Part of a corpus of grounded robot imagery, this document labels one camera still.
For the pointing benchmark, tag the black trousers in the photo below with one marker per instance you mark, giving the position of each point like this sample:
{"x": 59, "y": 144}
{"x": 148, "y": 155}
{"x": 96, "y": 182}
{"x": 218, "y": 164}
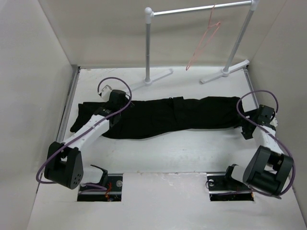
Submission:
{"x": 145, "y": 119}

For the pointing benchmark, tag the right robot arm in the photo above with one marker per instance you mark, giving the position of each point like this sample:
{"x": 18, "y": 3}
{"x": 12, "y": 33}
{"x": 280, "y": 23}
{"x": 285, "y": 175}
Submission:
{"x": 269, "y": 167}

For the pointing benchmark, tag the pink clothes hanger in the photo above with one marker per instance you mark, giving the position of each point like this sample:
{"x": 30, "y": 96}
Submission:
{"x": 208, "y": 35}

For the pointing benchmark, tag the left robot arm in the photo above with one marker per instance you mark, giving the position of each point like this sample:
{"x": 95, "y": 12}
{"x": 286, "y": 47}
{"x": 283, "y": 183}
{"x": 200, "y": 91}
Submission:
{"x": 64, "y": 163}

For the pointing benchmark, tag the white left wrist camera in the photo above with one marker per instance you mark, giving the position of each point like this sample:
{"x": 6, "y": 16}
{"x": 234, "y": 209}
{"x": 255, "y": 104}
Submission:
{"x": 105, "y": 92}

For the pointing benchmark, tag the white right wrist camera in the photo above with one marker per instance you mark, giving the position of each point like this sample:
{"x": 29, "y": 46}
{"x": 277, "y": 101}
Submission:
{"x": 274, "y": 122}

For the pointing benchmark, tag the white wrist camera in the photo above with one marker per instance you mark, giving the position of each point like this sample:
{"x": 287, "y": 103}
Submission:
{"x": 274, "y": 122}
{"x": 105, "y": 92}

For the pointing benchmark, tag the white clothes rack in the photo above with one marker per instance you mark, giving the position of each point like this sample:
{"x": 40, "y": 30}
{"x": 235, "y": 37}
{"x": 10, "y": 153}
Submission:
{"x": 171, "y": 37}

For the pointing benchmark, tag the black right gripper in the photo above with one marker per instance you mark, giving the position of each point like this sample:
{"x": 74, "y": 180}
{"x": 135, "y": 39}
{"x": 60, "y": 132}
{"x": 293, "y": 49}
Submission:
{"x": 246, "y": 132}

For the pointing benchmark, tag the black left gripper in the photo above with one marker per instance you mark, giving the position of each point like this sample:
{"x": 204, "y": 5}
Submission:
{"x": 125, "y": 103}

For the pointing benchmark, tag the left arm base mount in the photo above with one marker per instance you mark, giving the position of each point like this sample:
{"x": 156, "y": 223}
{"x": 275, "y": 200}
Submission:
{"x": 107, "y": 190}

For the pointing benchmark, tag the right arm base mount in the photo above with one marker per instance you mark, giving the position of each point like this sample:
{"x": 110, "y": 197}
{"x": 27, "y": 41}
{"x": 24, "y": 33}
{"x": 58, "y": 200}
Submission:
{"x": 222, "y": 189}

